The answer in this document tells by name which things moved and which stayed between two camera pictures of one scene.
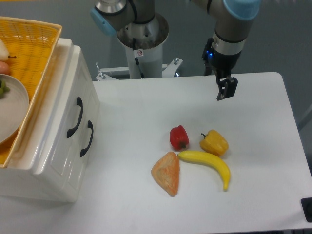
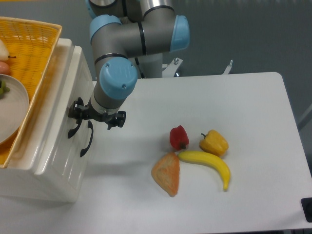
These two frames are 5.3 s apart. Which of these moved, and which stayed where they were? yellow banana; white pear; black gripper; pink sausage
Moved: black gripper
Stayed: pink sausage; yellow banana; white pear
